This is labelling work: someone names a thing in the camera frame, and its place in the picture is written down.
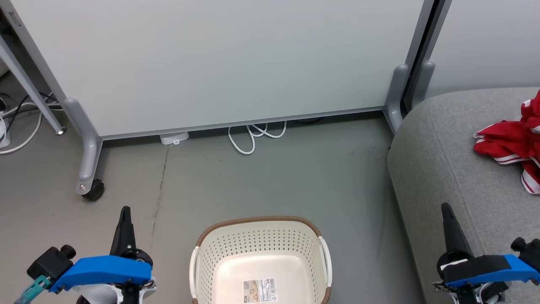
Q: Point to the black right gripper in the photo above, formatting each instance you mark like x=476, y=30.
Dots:
x=453, y=257

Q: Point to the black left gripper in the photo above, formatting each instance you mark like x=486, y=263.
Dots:
x=137, y=255

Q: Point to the red garment white striped hem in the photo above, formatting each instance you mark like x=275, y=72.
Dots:
x=506, y=139

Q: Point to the cream perforated laundry basket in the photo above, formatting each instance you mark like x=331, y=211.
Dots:
x=261, y=240

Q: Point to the printed basket sticker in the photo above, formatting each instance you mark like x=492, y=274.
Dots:
x=260, y=290

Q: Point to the black caster wheel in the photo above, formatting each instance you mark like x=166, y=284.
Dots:
x=95, y=191

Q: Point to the grey fabric sofa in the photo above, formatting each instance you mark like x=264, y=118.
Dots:
x=455, y=169

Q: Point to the grey partition leg with caster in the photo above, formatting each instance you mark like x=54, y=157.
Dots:
x=89, y=156

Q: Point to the white power adapter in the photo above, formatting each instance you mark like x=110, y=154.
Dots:
x=174, y=137

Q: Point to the white power strip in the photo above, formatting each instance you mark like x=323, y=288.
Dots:
x=3, y=135

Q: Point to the slanted grey metal table leg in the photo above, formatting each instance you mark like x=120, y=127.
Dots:
x=29, y=88

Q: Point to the wide white partition panel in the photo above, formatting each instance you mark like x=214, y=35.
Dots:
x=211, y=63

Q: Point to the narrow white partition panel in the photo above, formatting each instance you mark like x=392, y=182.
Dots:
x=485, y=42

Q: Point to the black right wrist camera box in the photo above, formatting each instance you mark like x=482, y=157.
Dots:
x=529, y=253

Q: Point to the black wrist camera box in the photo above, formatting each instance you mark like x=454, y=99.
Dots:
x=529, y=253
x=50, y=261

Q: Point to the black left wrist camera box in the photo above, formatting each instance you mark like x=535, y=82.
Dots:
x=50, y=261

